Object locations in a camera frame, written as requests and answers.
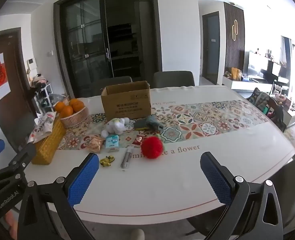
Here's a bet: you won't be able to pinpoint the gold wall lamp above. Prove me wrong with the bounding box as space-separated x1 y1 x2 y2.
232 19 239 41

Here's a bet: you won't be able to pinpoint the dark slatted wall panel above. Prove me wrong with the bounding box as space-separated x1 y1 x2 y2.
224 2 245 80

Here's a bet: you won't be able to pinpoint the person's left hand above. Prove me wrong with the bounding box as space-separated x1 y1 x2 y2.
4 209 17 240

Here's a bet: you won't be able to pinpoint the pile of oranges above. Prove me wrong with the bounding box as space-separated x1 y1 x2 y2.
54 98 85 118

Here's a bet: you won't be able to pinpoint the brown wooden door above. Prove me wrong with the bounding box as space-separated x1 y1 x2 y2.
0 27 35 153

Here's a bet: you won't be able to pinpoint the white plastic fruit basket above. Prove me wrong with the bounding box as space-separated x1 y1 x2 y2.
60 106 89 128

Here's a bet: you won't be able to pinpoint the silver pen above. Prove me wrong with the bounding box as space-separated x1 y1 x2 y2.
120 147 133 172

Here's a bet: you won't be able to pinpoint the white shoe rack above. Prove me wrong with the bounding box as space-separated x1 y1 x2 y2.
34 84 54 112

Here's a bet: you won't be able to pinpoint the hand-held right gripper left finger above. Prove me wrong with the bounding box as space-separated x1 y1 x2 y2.
17 152 99 240

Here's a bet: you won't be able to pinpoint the red pompom ball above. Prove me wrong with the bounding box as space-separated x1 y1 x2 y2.
140 136 164 159

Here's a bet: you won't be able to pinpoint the dark narrow door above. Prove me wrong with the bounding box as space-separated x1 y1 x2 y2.
202 12 221 85

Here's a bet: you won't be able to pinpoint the yellow woven basket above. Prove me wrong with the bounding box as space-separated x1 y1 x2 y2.
32 119 66 165

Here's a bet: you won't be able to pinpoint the small blue white carton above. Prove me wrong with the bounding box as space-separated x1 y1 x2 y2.
105 134 120 153

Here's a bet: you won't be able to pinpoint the small yellow green toy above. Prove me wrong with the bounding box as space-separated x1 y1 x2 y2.
99 156 115 167

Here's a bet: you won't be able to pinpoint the brown cardboard box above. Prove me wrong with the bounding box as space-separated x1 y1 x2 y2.
101 81 152 121

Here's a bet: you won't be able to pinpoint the white television console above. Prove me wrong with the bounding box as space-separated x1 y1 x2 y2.
222 76 275 92

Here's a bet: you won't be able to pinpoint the grey dining chair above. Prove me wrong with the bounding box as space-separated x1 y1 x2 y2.
153 71 195 89
92 76 133 98
188 154 295 240

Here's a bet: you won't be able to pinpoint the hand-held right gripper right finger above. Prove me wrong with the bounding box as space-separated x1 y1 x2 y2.
200 151 284 240

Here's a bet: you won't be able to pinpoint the dark green knitted toy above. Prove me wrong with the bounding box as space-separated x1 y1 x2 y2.
134 115 164 131

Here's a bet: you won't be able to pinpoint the golden snack packet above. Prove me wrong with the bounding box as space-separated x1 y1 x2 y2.
87 135 105 153

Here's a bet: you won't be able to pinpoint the flat screen television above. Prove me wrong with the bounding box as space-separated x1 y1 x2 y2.
247 52 268 78

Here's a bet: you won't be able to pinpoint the white plush toy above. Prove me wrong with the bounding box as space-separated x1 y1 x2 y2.
101 117 135 138

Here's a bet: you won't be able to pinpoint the white patterned tablecloth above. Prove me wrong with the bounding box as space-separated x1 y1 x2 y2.
25 85 295 224

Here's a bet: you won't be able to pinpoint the small red wrapper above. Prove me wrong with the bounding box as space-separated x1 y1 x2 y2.
132 135 146 146

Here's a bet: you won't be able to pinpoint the strawberry print snack packet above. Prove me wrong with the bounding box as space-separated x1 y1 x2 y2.
27 111 56 144

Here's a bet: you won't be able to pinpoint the patterned cushion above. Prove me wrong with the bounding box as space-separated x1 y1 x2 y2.
248 88 272 112

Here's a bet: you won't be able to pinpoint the dark glass sliding doors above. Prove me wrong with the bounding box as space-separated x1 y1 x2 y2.
54 0 163 98

